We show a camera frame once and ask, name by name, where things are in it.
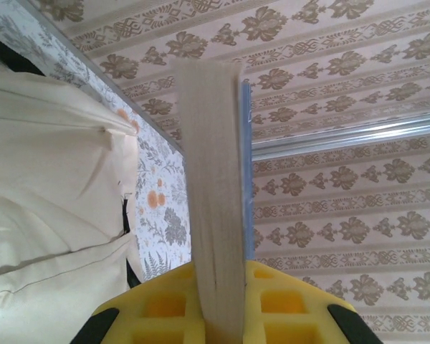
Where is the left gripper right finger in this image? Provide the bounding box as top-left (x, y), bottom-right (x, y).
top-left (243, 260), bottom-right (366, 344)

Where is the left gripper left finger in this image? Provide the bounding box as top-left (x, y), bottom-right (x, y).
top-left (71, 263), bottom-right (207, 344)

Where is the navy book with white label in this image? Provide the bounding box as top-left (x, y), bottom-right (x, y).
top-left (170, 59), bottom-right (254, 344)

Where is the beige backpack with black straps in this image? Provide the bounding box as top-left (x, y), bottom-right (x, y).
top-left (0, 28), bottom-right (141, 344)

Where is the floral patterned table mat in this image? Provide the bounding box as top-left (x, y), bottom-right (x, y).
top-left (0, 0), bottom-right (195, 287)

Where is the aluminium frame post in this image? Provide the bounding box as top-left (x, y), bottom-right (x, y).
top-left (252, 110), bottom-right (430, 161)

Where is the thin aluminium wall rail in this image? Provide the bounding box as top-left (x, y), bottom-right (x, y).
top-left (39, 10), bottom-right (187, 157)

